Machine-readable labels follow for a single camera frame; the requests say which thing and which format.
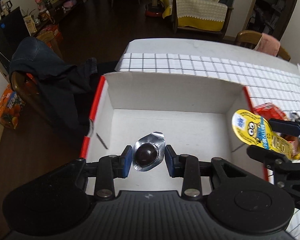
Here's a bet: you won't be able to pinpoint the white grid tablecloth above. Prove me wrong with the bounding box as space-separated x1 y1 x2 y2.
114 52 300 240

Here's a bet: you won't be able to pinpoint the red patterned snack packet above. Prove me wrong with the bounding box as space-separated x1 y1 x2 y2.
254 102 288 121

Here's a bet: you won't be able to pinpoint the foil chocolate ball cup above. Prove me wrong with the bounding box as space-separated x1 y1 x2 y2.
132 132 166 172

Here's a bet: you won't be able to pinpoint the wooden chair left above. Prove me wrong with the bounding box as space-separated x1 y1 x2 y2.
10 72 52 124

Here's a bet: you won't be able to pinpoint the wooden chair with towel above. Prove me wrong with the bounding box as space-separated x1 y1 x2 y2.
235 30 291 61

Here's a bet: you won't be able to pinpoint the dark jeans on chair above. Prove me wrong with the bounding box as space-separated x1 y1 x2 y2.
9 37 97 136

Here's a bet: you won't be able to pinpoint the red white cardboard box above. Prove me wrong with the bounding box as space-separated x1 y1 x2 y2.
82 72 266 179

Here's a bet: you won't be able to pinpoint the pink towel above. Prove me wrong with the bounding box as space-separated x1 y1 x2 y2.
254 33 281 56

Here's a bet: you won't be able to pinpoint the yellow minion jelly cup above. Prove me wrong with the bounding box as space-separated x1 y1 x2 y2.
231 109 293 159

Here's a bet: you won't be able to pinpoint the orange juice carton box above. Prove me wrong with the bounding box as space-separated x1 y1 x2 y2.
0 84 25 129

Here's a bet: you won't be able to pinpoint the sofa with cream cover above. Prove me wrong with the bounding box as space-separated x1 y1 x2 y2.
160 0 233 38

